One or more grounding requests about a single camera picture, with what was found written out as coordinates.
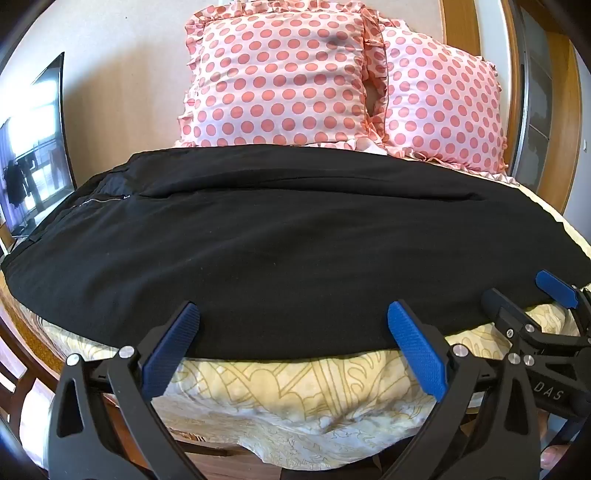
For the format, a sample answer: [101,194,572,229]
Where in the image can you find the pink polka dot pillow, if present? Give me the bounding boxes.
[369,18,509,175]
[177,0,387,151]

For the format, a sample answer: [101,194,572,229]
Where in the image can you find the yellow patterned bed sheet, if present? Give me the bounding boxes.
[18,182,591,469]

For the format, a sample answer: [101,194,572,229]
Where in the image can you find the person's right hand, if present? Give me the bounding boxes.
[538,408,573,469]

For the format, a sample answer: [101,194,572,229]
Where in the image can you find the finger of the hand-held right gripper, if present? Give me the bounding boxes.
[481,288,536,344]
[534,270,591,324]

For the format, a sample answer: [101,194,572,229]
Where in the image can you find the wooden bed frame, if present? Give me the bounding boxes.
[0,277,384,480]

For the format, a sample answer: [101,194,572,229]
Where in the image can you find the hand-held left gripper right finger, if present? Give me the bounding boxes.
[382,301,542,480]

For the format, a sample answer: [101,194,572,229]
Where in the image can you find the wooden door frame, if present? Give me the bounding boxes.
[441,0,583,214]

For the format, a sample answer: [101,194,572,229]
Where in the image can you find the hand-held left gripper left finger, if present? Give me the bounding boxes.
[46,301,204,480]

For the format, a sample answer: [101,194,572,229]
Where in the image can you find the flat screen television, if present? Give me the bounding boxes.
[0,52,77,232]

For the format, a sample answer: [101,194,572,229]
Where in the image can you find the black pants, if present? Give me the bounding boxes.
[0,144,586,361]

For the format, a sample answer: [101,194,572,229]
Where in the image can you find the grey door panel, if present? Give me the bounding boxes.
[508,0,557,185]

